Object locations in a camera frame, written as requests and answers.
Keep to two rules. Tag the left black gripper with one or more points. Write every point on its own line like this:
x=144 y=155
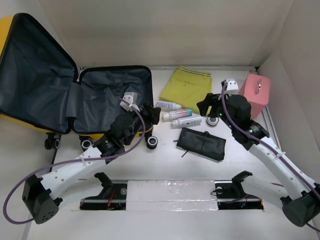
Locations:
x=152 y=113

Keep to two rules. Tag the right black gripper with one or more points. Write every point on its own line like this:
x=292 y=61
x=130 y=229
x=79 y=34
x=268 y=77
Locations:
x=211 y=99

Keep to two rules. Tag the white squeeze tube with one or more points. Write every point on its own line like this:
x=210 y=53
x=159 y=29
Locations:
x=165 y=105

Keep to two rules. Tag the small round black jar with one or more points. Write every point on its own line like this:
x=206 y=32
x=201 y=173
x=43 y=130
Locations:
x=212 y=121

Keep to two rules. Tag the white bottle teal cap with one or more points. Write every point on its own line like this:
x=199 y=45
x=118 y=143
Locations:
x=177 y=114

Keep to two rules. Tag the yellow-green shorts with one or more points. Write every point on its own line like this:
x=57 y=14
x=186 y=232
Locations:
x=187 y=87

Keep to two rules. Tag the white spray bottle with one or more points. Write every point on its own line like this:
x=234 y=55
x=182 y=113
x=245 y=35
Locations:
x=186 y=122

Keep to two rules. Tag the black roll-up pouch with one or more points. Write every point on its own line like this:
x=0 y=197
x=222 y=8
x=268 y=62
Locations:
x=202 y=143

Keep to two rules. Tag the pink cosmetic case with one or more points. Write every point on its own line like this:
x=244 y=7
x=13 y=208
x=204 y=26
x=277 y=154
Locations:
x=256 y=89

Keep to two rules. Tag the yellow hard-shell suitcase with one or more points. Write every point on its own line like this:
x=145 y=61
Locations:
x=41 y=86

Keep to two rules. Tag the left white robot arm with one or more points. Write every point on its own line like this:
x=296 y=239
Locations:
x=83 y=177

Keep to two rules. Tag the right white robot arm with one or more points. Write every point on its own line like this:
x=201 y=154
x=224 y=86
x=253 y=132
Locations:
x=297 y=195

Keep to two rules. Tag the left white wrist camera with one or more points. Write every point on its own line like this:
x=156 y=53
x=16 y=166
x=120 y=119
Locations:
x=129 y=101

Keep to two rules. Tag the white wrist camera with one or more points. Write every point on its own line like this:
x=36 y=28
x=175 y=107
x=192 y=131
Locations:
x=129 y=101
x=230 y=85

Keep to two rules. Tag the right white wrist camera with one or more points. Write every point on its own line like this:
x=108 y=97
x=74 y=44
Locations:
x=230 y=85

